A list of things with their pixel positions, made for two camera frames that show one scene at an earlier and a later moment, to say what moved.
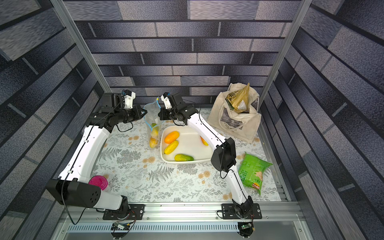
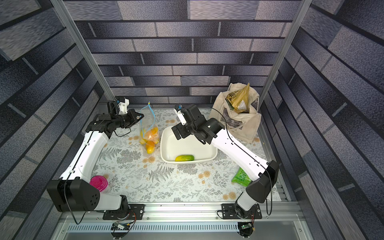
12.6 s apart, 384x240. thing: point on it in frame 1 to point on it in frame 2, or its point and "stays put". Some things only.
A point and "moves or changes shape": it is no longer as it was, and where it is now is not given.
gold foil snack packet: x=238 y=100 stays put
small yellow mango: x=171 y=147 to x=143 y=141
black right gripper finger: x=163 y=114 to x=180 y=131
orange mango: x=171 y=136 to x=154 y=131
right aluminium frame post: x=302 y=11 stays put
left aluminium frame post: x=71 y=25 stays put
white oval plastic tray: x=180 y=144 stays put
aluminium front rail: x=271 y=212 stays put
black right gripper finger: x=173 y=115 to x=199 y=134
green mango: x=183 y=157 stays put
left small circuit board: x=117 y=226 stays put
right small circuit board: x=246 y=229 stays put
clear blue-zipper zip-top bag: x=153 y=115 moves or changes shape
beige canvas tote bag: x=239 y=125 stays put
